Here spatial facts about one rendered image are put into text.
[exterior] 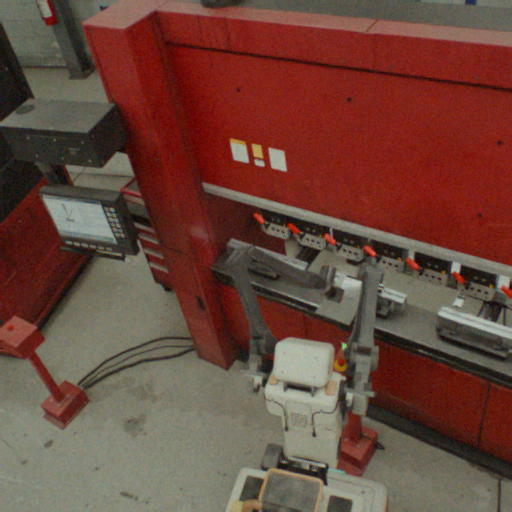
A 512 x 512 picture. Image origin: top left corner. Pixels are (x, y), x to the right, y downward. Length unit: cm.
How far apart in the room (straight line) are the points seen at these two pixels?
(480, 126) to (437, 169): 25
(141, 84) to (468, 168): 138
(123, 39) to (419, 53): 118
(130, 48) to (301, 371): 146
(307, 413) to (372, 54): 133
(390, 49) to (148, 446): 268
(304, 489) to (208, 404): 151
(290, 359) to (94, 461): 193
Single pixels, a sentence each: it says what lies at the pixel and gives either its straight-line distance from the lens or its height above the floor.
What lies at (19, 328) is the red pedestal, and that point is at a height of 80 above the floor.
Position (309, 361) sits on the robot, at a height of 136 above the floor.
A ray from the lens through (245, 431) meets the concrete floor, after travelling 371.
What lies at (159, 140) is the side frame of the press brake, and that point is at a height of 178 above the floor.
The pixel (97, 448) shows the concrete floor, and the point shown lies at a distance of 393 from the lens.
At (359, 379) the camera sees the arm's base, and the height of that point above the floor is 123.
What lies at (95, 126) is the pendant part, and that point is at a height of 194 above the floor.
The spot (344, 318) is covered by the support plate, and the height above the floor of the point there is 100.
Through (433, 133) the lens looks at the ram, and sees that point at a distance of 227.
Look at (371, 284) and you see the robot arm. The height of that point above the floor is 141.
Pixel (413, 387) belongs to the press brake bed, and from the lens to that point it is 321.
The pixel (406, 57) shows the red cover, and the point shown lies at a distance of 215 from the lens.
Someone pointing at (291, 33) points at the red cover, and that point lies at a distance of 232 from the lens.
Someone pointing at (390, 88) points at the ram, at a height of 209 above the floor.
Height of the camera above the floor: 315
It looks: 42 degrees down
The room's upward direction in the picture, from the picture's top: 11 degrees counter-clockwise
